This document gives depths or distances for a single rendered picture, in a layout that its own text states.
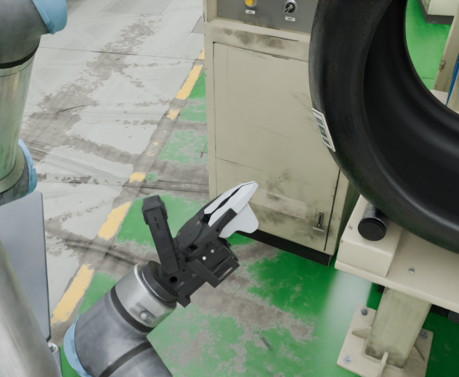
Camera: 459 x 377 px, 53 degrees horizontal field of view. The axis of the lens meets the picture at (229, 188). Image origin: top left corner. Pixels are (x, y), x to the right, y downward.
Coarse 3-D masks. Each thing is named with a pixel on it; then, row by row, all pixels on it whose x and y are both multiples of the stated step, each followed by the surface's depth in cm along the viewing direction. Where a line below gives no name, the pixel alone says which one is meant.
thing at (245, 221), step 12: (240, 192) 66; (252, 192) 66; (228, 204) 66; (240, 204) 65; (216, 216) 66; (240, 216) 66; (252, 216) 67; (228, 228) 67; (240, 228) 67; (252, 228) 67
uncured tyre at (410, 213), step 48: (336, 0) 55; (384, 0) 51; (336, 48) 57; (384, 48) 81; (336, 96) 61; (384, 96) 85; (432, 96) 84; (336, 144) 65; (384, 144) 81; (432, 144) 86; (384, 192) 66; (432, 192) 79; (432, 240) 67
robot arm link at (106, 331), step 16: (112, 288) 69; (96, 304) 69; (112, 304) 67; (80, 320) 69; (96, 320) 67; (112, 320) 66; (128, 320) 66; (64, 336) 70; (80, 336) 67; (96, 336) 66; (112, 336) 66; (128, 336) 67; (144, 336) 69; (80, 352) 67; (96, 352) 66; (112, 352) 66; (80, 368) 67; (96, 368) 66
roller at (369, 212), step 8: (368, 208) 76; (368, 216) 74; (376, 216) 74; (384, 216) 74; (360, 224) 74; (368, 224) 74; (376, 224) 73; (384, 224) 73; (360, 232) 75; (368, 232) 74; (376, 232) 74; (384, 232) 73; (376, 240) 75
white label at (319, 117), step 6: (312, 108) 67; (318, 114) 65; (318, 120) 66; (324, 120) 64; (318, 126) 68; (324, 126) 65; (324, 132) 66; (324, 138) 68; (330, 138) 65; (324, 144) 69; (330, 144) 66
